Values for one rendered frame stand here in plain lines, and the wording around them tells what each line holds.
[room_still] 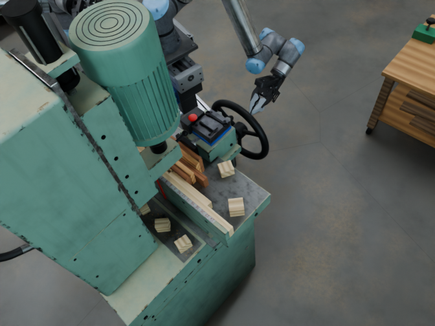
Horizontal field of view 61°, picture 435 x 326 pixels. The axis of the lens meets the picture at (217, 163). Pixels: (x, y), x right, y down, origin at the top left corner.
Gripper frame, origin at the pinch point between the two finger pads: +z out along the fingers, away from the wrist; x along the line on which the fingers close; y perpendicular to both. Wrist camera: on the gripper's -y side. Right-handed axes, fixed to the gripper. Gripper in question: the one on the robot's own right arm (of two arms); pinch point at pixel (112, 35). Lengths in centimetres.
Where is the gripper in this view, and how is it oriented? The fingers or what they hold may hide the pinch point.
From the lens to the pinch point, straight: 112.8
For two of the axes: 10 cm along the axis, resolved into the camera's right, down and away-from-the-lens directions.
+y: 3.9, -8.4, -3.8
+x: 5.6, -1.1, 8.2
